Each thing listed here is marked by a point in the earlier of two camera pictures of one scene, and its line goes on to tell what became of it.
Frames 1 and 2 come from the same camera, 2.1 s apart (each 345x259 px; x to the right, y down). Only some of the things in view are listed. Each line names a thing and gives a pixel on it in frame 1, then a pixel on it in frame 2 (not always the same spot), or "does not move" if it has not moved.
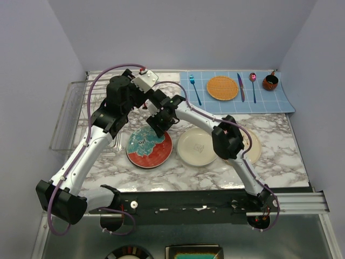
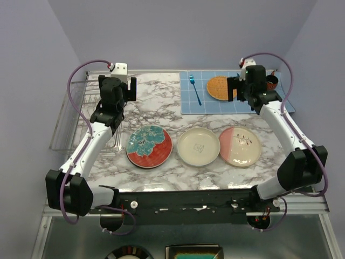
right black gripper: x=152 y=122 to x=233 y=82
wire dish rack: x=71 y=128 does not move
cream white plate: x=195 y=147 does not move
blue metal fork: x=191 y=78 does not move
